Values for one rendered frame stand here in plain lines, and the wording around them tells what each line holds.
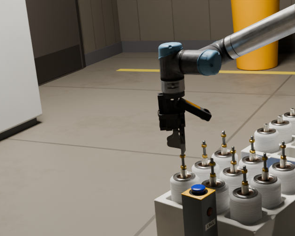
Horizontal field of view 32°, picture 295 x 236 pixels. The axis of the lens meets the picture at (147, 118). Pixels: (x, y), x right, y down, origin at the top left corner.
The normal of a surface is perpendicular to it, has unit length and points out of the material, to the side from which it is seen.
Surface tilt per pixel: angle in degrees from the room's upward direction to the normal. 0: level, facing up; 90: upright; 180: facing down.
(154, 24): 90
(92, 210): 0
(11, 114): 90
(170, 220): 90
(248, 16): 93
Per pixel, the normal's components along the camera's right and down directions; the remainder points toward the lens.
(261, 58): 0.00, 0.34
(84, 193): -0.09, -0.95
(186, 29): -0.45, 0.29
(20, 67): 0.86, 0.07
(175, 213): -0.67, 0.27
